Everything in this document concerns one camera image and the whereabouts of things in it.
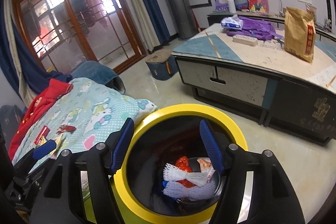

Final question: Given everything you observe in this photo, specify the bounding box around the yellow white snack packet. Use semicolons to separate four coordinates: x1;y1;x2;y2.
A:
39;133;65;159

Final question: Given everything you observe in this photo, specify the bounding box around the red snack bar wrapper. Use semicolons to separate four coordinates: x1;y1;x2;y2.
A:
56;124;76;134

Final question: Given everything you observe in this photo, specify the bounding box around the white foam fruit net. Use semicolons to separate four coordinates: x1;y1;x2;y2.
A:
163;163;208;186

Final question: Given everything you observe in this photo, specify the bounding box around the red plastic bag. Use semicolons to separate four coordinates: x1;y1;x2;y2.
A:
175;156;196;188

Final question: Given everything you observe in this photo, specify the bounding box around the red cylindrical bottle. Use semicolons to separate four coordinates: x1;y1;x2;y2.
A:
34;126;50;146

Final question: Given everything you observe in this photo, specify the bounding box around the lavender foam fruit net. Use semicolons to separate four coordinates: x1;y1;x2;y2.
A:
163;181;217;201

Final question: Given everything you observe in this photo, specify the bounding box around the yellow rimmed trash bin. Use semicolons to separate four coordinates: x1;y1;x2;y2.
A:
112;103;248;223

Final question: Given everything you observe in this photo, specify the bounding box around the dark sofa cushion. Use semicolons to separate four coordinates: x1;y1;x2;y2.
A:
0;105;23;151

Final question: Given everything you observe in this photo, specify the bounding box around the hello kitty teal quilt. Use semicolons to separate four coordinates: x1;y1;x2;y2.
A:
12;77;158;165

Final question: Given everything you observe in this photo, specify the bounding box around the red blanket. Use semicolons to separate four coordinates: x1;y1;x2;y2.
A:
8;79;74;160

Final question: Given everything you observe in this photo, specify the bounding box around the blue curtain left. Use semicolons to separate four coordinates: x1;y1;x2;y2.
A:
1;0;72;106

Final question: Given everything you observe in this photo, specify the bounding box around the marble top coffee table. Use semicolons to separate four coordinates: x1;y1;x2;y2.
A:
173;23;335;145

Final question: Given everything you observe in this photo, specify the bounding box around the small blue storage stool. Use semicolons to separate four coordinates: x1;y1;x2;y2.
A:
145;49;178;81

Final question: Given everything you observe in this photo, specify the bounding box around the wooden glass sliding door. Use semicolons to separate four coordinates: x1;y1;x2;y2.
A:
13;0;146;73

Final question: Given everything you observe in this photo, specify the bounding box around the brown paper snack bag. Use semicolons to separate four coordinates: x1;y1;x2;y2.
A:
284;7;316;63

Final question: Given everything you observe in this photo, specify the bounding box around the purple cloth bag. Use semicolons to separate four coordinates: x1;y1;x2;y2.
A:
226;16;284;40

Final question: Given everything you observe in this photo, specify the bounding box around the tissue pack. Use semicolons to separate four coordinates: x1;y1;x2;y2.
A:
220;14;244;31

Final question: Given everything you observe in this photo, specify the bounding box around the black tv cabinet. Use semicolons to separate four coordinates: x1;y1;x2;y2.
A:
207;11;335;43

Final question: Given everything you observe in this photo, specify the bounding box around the colourful framed picture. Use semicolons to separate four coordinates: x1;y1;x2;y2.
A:
249;0;269;14

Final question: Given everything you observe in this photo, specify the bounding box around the round blue ornament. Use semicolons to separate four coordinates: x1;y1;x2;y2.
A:
234;0;249;11

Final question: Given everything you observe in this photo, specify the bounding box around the purple box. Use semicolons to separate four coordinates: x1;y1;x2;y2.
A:
215;0;229;12

